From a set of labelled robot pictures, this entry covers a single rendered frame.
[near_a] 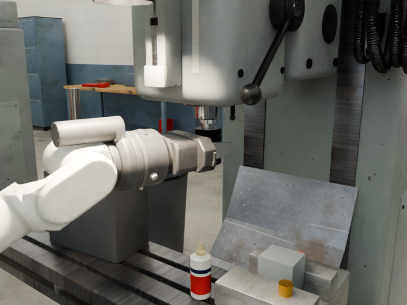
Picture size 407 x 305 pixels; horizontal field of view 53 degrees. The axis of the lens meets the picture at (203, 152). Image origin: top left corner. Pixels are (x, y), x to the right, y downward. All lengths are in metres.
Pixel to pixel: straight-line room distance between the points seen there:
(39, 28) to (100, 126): 7.35
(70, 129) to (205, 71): 0.20
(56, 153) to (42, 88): 7.30
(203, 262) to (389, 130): 0.49
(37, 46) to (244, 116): 6.92
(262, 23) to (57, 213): 0.39
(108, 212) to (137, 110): 6.05
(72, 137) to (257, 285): 0.35
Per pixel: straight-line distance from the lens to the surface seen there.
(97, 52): 7.60
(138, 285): 0.88
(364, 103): 0.97
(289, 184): 1.05
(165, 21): 0.59
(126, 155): 0.58
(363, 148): 0.98
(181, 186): 2.67
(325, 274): 0.72
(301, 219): 1.03
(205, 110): 0.68
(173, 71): 0.59
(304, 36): 0.73
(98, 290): 0.88
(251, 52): 0.61
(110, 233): 0.94
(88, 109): 7.93
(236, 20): 0.58
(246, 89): 0.56
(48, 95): 7.97
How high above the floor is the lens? 1.39
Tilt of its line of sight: 14 degrees down
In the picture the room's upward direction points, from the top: straight up
